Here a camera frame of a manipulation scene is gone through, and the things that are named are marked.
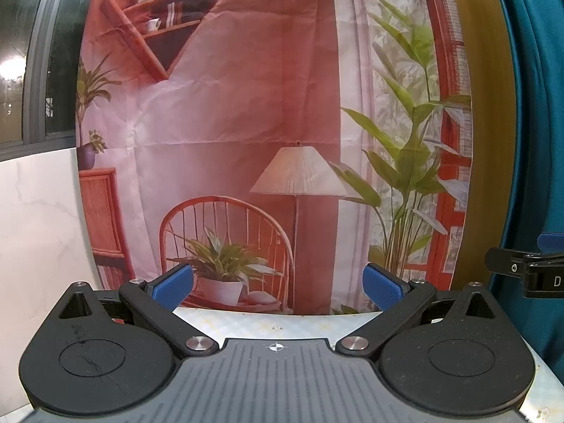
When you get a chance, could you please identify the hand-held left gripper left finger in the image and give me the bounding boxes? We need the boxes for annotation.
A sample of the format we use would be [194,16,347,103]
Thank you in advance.
[54,262,219,357]

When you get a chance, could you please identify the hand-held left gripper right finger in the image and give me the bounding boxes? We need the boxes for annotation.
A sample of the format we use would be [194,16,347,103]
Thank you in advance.
[335,262,504,356]

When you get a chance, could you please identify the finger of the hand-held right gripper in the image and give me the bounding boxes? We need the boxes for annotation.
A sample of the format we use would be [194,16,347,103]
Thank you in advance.
[484,246,564,277]
[537,232,564,255]

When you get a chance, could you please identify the pale floral tablecloth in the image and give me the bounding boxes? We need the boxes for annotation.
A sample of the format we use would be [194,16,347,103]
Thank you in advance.
[0,306,564,423]

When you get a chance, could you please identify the teal curtain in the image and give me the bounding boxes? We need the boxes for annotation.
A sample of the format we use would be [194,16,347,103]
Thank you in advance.
[487,0,564,368]

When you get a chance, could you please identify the white marble panel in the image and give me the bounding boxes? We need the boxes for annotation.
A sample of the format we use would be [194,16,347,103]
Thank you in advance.
[0,146,109,419]

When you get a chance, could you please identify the printed backdrop cloth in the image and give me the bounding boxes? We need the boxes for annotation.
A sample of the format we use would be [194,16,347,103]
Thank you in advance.
[76,0,474,315]

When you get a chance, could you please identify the dark framed window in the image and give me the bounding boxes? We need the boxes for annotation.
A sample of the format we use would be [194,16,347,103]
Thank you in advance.
[0,0,100,161]

